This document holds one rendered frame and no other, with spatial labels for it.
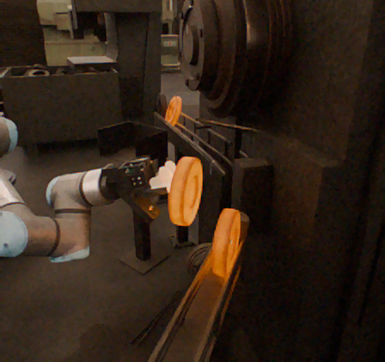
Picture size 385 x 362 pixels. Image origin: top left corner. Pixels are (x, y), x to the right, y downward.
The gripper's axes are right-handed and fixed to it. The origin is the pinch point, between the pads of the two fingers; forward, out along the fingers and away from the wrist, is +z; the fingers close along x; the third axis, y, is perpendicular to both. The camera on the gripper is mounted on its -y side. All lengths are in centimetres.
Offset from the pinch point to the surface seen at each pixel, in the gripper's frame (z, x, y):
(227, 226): 8.3, -4.1, -9.6
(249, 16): 16.6, 29.3, 31.2
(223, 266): 6.6, -8.0, -17.1
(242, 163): 6.9, 26.8, -6.7
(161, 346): 2.7, -31.6, -14.2
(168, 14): -293, 814, 135
